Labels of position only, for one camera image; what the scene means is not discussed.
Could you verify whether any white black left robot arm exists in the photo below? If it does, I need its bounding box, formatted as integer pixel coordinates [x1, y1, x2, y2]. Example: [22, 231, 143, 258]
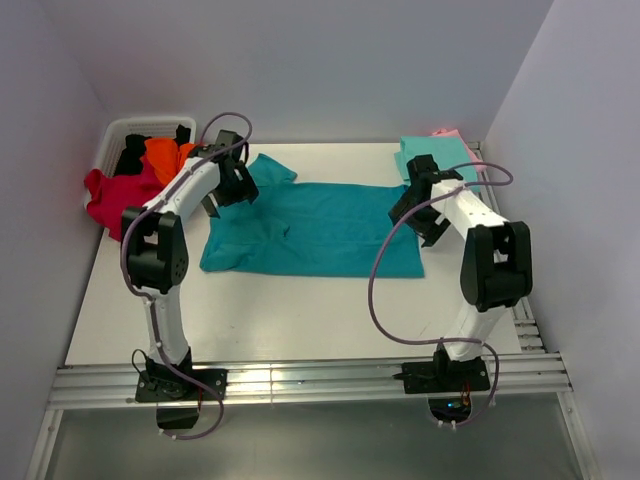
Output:
[120, 130, 258, 399]

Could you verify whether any orange t shirt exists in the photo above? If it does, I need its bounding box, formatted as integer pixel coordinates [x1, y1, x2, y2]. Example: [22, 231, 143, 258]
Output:
[144, 137, 196, 186]

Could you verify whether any magenta t shirt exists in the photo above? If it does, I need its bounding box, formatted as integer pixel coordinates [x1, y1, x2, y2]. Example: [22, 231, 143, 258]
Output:
[84, 165, 163, 241]

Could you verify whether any black t shirt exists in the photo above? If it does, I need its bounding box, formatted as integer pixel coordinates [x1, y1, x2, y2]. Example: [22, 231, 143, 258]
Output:
[113, 124, 191, 176]

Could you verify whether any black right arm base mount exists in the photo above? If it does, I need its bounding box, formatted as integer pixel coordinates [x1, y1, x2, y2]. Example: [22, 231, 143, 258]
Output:
[392, 357, 495, 430]

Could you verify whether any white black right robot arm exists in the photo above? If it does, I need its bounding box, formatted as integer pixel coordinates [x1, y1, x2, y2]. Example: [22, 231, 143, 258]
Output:
[389, 155, 533, 394]

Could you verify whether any white plastic laundry basket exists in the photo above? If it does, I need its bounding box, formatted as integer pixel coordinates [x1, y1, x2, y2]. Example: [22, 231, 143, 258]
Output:
[84, 117, 195, 209]

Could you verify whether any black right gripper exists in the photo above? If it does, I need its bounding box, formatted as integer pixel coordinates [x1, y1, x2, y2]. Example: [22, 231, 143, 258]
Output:
[390, 186, 452, 247]

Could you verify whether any folded pink t shirt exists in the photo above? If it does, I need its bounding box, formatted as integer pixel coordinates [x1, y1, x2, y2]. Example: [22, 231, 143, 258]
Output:
[431, 128, 486, 173]

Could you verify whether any teal t shirt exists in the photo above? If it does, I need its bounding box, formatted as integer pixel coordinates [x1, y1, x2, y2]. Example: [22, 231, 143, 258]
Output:
[200, 153, 425, 279]

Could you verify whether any aluminium table edge rail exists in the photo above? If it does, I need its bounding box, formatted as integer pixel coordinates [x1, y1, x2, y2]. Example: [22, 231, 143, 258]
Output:
[46, 354, 572, 410]

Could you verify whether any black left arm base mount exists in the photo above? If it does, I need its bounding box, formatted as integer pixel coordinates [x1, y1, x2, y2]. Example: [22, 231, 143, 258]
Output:
[134, 366, 228, 431]

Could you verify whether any folded mint t shirt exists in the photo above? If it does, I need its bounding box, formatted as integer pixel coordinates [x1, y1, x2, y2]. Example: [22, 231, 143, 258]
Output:
[394, 136, 473, 189]

